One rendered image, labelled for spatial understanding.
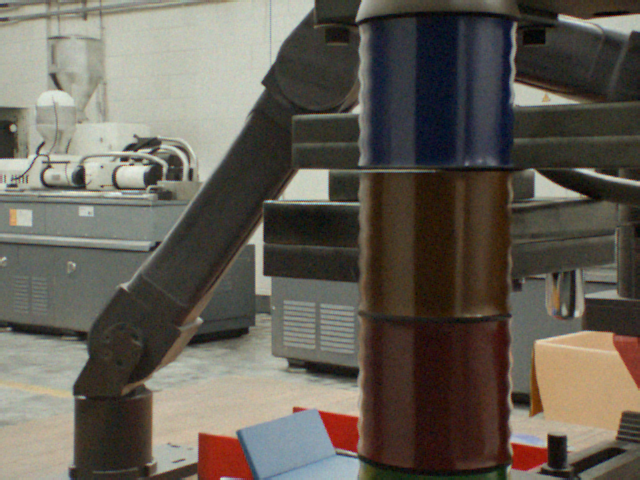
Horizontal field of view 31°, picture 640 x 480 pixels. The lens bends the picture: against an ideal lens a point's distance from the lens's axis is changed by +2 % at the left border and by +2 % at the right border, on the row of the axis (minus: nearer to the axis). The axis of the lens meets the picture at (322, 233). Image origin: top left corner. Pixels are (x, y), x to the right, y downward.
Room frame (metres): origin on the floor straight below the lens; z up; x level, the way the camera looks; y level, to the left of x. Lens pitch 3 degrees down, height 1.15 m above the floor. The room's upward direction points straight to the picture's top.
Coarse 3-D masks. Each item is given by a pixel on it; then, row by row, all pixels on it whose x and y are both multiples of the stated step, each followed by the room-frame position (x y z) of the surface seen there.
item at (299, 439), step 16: (288, 416) 0.66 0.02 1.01; (304, 416) 0.67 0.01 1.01; (240, 432) 0.62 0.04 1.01; (256, 432) 0.63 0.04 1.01; (272, 432) 0.64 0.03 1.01; (288, 432) 0.65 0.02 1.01; (304, 432) 0.66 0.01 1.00; (320, 432) 0.67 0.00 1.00; (256, 448) 0.62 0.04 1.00; (272, 448) 0.63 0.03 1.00; (288, 448) 0.64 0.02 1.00; (304, 448) 0.65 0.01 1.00; (320, 448) 0.66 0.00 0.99; (256, 464) 0.62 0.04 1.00; (272, 464) 0.63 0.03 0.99; (288, 464) 0.64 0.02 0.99; (304, 464) 0.64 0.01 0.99; (320, 464) 0.65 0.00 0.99; (336, 464) 0.65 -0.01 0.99; (352, 464) 0.65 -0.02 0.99
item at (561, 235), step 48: (336, 144) 0.56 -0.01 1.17; (528, 144) 0.50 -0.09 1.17; (576, 144) 0.49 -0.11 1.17; (624, 144) 0.47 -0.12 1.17; (336, 192) 0.55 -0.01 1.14; (528, 192) 0.59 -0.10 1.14; (288, 240) 0.53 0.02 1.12; (336, 240) 0.52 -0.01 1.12; (528, 240) 0.54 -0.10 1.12; (576, 240) 0.59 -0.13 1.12; (576, 288) 0.60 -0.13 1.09
